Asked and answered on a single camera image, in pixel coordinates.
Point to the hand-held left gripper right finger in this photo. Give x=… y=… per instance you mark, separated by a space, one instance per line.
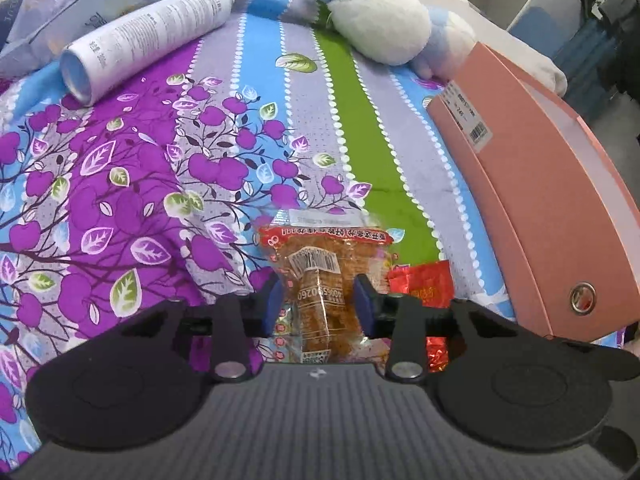
x=364 y=305

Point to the translucent plastic bag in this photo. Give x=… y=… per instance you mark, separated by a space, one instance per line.
x=50 y=5

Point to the pink cardboard box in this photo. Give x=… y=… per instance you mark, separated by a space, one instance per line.
x=525 y=185

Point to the dark grey garment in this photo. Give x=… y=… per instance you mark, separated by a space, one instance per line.
x=622 y=35

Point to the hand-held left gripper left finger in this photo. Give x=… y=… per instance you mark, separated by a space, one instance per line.
x=272 y=305

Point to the floral striped bedsheet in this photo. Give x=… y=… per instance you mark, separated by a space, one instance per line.
x=125 y=160

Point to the brown sticks snack packet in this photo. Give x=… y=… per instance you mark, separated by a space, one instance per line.
x=320 y=270

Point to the red foil sachet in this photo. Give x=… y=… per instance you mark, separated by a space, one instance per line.
x=425 y=285

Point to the white and blue plush toy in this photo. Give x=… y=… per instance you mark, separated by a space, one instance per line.
x=380 y=25

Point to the white spray can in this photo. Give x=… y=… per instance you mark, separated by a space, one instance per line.
x=150 y=35

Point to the blue padded panel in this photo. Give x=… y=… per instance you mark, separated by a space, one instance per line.
x=531 y=22

